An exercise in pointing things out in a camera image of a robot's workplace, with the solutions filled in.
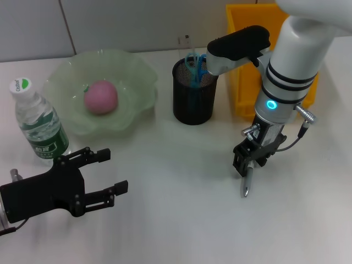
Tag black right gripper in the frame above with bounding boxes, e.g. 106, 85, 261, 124
232, 120, 287, 179

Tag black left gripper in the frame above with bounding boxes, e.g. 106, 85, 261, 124
0, 147, 129, 224

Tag silver pen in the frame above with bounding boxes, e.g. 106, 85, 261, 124
241, 162, 256, 199

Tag pink peach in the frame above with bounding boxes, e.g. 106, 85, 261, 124
84, 80, 119, 116

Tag clear green label water bottle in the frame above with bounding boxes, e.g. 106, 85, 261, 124
8, 78, 71, 167

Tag blue scissors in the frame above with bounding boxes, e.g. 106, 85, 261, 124
184, 52, 210, 111

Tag clear plastic ruler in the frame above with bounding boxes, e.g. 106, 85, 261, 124
177, 34, 199, 83

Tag black mesh pen holder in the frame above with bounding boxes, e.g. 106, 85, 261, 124
172, 56, 220, 126

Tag green glass fruit plate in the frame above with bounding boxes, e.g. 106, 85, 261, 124
43, 49, 160, 137

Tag yellow plastic bin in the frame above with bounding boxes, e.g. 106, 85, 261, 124
225, 3, 320, 120

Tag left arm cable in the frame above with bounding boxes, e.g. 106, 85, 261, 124
0, 168, 28, 236

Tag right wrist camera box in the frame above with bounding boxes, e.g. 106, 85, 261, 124
206, 25, 272, 76

